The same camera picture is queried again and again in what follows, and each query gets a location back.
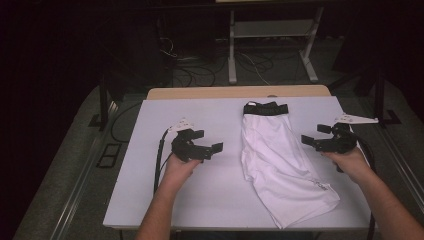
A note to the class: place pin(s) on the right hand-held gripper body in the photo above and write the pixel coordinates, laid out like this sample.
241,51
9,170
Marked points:
341,141

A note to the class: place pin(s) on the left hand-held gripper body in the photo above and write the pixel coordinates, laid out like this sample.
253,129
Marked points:
186,148

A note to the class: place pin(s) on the white shorts with black waistband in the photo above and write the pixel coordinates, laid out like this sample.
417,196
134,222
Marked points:
280,160

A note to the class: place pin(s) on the person's left hand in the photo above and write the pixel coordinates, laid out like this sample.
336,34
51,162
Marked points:
176,171

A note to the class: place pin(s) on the person's right hand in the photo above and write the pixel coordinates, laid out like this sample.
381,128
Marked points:
353,165

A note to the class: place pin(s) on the white table board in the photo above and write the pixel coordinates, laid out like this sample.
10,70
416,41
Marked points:
206,193

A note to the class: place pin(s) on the black metal stand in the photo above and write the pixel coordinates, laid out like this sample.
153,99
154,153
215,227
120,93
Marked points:
104,100
380,96

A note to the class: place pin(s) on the metal floor rail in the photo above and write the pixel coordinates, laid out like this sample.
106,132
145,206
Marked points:
400,166
78,193

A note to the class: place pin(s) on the black floor socket frame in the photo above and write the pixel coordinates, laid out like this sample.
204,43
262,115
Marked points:
109,156

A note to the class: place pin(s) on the white metal desk frame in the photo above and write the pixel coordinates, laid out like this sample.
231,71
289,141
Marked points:
273,28

